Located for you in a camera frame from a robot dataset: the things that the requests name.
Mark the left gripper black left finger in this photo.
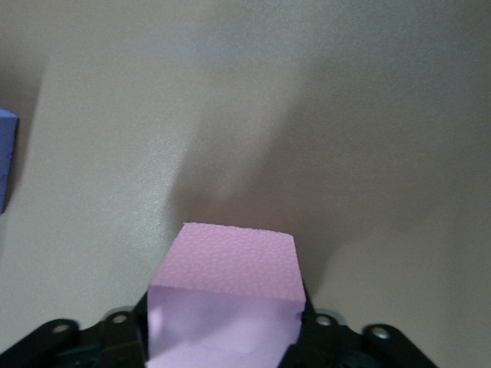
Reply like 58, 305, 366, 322
100, 294, 150, 368

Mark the pink foam cube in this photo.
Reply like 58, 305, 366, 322
146, 222, 307, 368

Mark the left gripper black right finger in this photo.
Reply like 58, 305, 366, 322
282, 284, 350, 368

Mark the brown table cover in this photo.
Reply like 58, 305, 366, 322
0, 0, 491, 368

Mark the purple foam cube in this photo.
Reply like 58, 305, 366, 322
0, 107, 20, 215

